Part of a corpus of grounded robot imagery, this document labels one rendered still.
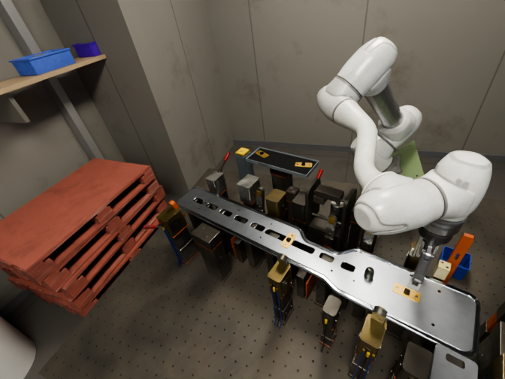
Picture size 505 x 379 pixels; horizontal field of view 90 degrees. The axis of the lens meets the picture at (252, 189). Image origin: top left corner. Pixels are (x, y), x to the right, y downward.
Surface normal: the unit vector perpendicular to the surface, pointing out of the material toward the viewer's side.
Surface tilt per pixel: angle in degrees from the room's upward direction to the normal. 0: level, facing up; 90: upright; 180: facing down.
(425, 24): 90
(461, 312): 0
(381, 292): 0
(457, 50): 90
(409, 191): 14
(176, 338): 0
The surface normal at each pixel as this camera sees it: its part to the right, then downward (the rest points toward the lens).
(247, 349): -0.14, -0.77
